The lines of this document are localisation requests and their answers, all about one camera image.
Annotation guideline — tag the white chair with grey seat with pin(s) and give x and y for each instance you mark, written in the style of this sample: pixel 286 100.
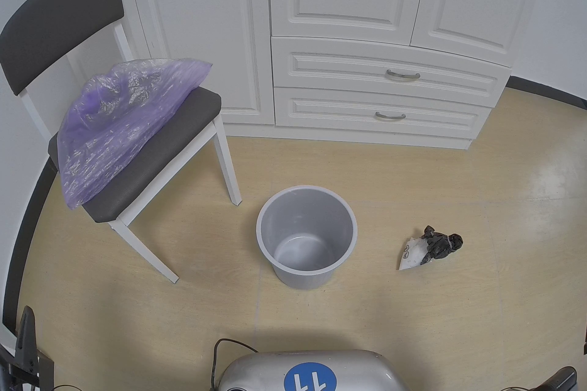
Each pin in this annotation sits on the white chair with grey seat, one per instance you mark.
pixel 179 123

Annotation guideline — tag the pale grey trash bin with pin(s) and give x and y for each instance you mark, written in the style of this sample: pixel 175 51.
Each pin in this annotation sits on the pale grey trash bin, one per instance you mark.
pixel 275 270

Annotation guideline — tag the crumpled black plastic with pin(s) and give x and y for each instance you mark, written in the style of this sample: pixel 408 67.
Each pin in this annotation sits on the crumpled black plastic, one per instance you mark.
pixel 441 243

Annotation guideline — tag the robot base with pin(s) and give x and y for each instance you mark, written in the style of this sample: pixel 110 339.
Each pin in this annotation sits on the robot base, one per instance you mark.
pixel 257 373

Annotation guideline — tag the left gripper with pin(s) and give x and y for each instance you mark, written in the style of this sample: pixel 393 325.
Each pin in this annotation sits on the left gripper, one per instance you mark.
pixel 43 373

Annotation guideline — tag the white printed wrapper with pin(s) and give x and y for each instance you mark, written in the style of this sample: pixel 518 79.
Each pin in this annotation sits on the white printed wrapper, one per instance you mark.
pixel 412 255

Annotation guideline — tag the purple plastic bag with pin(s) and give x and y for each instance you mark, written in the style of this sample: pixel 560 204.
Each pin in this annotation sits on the purple plastic bag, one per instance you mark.
pixel 114 119

